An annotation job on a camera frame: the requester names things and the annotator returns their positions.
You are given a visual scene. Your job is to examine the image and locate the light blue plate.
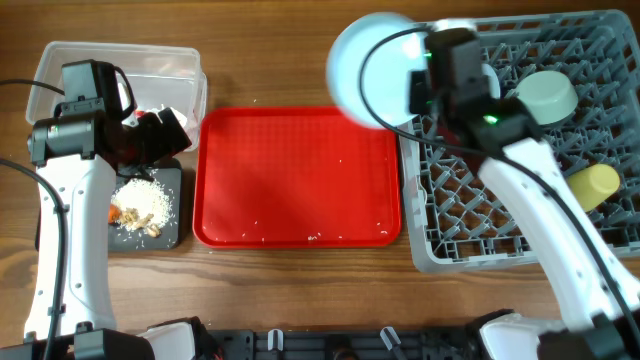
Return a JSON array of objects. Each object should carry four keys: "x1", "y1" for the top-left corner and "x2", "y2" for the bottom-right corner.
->
[{"x1": 326, "y1": 13, "x2": 426, "y2": 129}]

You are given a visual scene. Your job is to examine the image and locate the orange carrot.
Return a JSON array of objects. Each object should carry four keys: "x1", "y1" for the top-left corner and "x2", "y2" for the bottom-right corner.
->
[{"x1": 108, "y1": 204, "x2": 121, "y2": 224}]

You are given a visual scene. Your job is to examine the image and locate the white tissue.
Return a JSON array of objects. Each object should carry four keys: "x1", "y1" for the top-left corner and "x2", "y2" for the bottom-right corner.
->
[{"x1": 148, "y1": 104, "x2": 188, "y2": 128}]

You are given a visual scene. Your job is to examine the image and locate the clear plastic bin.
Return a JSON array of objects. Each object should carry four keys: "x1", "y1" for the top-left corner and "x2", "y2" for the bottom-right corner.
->
[{"x1": 34, "y1": 41, "x2": 208, "y2": 151}]

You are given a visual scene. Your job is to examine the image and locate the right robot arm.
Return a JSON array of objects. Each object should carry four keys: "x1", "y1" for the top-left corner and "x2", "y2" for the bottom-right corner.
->
[{"x1": 430, "y1": 67, "x2": 639, "y2": 359}]

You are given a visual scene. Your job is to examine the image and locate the red plastic tray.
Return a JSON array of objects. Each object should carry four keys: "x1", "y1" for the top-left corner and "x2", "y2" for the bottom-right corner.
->
[{"x1": 192, "y1": 106, "x2": 402, "y2": 249}]

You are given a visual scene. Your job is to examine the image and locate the yellow plastic cup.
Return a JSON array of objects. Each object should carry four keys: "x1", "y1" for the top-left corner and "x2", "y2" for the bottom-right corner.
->
[{"x1": 567, "y1": 164, "x2": 621, "y2": 212}]

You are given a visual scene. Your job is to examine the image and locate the grey dishwasher rack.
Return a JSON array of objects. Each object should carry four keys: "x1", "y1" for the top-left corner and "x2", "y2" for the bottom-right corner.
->
[{"x1": 400, "y1": 10, "x2": 639, "y2": 273}]

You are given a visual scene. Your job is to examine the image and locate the black waste tray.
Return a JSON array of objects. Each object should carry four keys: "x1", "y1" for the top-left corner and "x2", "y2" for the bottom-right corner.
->
[{"x1": 34, "y1": 156, "x2": 183, "y2": 253}]

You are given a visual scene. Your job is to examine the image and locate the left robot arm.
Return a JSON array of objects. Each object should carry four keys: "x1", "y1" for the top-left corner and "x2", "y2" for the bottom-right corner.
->
[{"x1": 1, "y1": 109, "x2": 200, "y2": 359}]

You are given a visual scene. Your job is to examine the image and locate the rice and food scraps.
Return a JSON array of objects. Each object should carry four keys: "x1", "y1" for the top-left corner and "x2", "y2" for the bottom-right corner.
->
[{"x1": 110, "y1": 179, "x2": 177, "y2": 238}]

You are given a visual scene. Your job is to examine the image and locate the mint green bowl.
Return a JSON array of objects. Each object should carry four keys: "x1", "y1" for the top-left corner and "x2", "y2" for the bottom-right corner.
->
[{"x1": 516, "y1": 71, "x2": 579, "y2": 126}]

